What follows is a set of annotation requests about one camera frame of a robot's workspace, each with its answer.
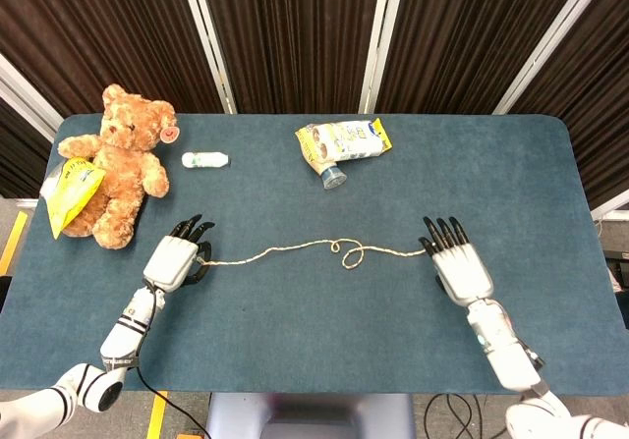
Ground brown pleated partition panel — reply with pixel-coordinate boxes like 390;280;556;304
0;0;230;116
508;0;629;209
373;0;603;115
196;0;389;115
0;97;55;198

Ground seasoning jar with blue cap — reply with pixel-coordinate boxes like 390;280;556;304
309;156;349;192

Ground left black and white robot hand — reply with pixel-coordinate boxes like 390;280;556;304
142;214;216;294

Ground beige braided rope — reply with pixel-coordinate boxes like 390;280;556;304
196;238;431;270

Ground blue felt table cover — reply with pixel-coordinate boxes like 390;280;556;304
0;113;629;394

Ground white partition frame post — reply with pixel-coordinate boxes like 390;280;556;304
492;0;618;116
0;53;64;143
176;0;238;115
360;0;395;115

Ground small white plastic bottle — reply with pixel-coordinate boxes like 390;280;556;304
181;150;230;170

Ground yellow floor tape strip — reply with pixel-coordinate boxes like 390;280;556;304
0;210;29;276
146;390;170;439

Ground black floor cables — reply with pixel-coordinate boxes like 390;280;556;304
425;393;513;439

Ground brown teddy bear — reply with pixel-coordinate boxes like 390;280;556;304
57;83;179;250

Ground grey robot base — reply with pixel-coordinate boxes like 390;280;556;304
205;392;417;439

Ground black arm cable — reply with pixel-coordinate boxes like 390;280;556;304
128;281;213;435

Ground yellow snack bag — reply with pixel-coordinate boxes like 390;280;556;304
38;156;107;240

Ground white yellow biscuit pack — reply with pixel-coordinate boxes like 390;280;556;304
295;118;393;165

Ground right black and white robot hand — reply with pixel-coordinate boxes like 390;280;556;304
417;216;495;308

